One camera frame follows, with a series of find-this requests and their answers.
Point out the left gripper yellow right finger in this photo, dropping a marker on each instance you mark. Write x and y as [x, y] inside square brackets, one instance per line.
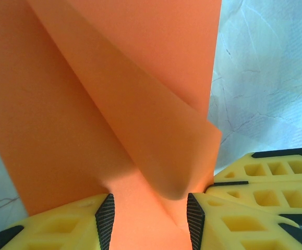
[218, 234]

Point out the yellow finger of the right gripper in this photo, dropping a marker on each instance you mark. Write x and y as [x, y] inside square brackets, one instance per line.
[277, 196]
[234, 173]

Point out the orange cloth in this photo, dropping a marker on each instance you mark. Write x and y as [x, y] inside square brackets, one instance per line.
[88, 104]

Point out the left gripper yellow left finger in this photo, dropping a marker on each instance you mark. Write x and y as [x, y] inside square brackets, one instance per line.
[62, 229]

